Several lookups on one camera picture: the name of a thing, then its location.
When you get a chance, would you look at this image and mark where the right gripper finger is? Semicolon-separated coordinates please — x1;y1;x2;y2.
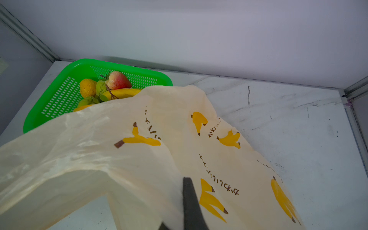
182;177;209;230

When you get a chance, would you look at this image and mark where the banana print plastic bag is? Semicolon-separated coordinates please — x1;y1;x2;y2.
1;86;305;230

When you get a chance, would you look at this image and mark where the green fake pear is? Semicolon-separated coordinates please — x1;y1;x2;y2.
77;96;100;108
95;80;107;98

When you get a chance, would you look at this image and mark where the red fake strawberry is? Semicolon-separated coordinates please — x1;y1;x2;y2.
100;71;132;90

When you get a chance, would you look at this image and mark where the orange fake fruit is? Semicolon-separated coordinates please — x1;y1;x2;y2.
80;79;97;98

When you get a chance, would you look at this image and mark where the green plastic basket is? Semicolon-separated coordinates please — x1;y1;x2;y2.
23;58;173;133

